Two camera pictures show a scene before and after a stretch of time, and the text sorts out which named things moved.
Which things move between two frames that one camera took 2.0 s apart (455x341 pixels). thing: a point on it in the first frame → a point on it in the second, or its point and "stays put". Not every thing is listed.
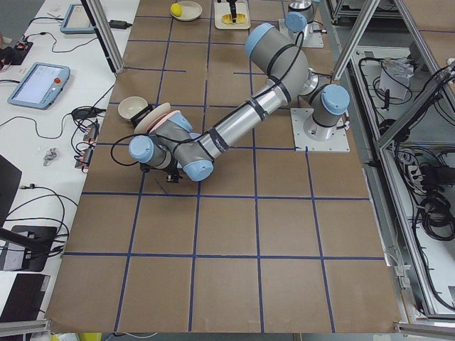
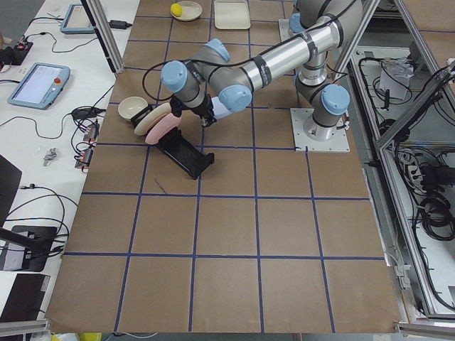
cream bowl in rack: (130, 106) stays put
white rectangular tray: (225, 7) stays put
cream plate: (151, 117) stays put
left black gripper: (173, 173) → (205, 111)
